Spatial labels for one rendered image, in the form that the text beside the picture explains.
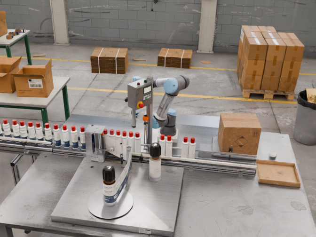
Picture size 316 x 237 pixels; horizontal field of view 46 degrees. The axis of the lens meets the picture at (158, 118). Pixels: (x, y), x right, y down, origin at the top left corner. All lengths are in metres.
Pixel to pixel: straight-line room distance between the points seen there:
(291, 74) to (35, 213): 4.61
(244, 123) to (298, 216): 0.84
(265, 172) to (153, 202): 0.98
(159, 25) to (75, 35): 1.89
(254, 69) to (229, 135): 3.11
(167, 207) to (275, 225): 0.71
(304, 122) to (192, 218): 2.84
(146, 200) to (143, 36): 6.03
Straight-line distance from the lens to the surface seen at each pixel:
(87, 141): 2.88
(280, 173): 3.08
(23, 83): 4.32
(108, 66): 6.89
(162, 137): 2.87
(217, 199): 2.72
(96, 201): 2.58
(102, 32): 8.44
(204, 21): 8.04
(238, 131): 3.03
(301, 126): 5.09
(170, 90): 2.85
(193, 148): 2.89
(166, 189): 2.68
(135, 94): 2.75
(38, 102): 4.21
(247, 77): 6.09
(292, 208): 2.79
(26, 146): 3.27
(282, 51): 6.03
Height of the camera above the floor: 2.59
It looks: 29 degrees down
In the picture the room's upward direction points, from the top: 1 degrees clockwise
